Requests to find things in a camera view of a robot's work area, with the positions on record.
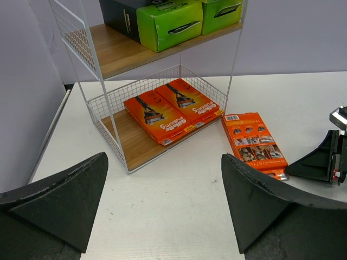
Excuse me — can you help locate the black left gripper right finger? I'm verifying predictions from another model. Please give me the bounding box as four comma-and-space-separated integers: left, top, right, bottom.
221, 154, 346, 259

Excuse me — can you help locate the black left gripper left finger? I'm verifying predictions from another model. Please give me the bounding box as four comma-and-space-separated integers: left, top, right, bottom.
1, 152, 108, 259

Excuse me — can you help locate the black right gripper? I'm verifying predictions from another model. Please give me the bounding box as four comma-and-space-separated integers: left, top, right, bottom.
285, 130, 346, 186

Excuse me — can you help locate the orange Gillette Fusion5 box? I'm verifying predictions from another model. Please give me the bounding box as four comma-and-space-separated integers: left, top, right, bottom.
155, 78, 224, 128
124, 90, 196, 146

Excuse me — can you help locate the orange Gillette cartridge box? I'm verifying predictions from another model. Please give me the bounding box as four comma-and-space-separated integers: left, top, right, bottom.
222, 112, 289, 181

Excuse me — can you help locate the white wire wooden shelf rack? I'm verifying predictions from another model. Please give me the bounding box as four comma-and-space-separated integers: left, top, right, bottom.
49, 1, 243, 174

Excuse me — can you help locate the green black Gillette Labs box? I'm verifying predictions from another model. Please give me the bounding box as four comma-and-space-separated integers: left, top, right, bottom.
201, 0, 243, 35
99, 0, 203, 53

